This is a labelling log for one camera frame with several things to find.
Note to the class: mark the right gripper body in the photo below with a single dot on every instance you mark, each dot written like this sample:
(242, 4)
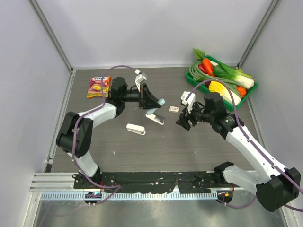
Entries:
(194, 116)

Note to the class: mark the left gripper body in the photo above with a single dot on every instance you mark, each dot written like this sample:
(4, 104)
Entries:
(141, 95)

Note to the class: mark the blue white stapler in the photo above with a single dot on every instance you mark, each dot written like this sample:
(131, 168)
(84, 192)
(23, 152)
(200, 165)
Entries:
(152, 115)

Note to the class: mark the white staple box sleeve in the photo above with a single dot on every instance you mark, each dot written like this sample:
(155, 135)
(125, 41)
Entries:
(173, 109)

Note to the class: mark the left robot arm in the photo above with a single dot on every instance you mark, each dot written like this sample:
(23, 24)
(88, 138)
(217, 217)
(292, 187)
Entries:
(74, 136)

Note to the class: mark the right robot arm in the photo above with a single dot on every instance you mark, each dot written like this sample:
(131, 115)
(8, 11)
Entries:
(273, 184)

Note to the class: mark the green plastic tray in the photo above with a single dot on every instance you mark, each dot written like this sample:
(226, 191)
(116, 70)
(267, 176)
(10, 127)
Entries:
(214, 62)

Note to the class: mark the purple onion toy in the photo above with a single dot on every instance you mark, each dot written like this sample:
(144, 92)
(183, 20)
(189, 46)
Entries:
(207, 83)

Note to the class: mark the napa cabbage toy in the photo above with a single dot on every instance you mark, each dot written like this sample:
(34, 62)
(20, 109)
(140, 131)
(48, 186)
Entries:
(224, 92)

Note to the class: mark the green long beans bundle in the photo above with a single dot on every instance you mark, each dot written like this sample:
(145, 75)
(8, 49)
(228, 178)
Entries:
(199, 76)

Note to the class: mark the candy bag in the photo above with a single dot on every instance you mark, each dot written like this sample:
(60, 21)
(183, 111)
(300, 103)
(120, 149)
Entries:
(99, 86)

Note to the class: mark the red pepper toy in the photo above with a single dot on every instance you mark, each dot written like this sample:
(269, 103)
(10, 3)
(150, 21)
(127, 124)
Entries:
(201, 67)

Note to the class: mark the orange carrot toy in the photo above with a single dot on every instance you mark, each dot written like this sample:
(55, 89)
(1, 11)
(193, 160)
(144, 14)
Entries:
(208, 66)

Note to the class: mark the bok choy toy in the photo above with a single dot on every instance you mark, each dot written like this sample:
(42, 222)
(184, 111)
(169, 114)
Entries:
(241, 79)

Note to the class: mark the small orange tomato toy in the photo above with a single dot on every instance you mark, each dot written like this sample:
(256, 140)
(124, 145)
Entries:
(242, 91)

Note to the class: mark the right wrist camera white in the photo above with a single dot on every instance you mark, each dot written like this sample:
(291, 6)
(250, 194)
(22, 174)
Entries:
(187, 100)

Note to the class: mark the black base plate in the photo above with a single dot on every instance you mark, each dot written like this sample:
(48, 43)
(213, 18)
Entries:
(162, 182)

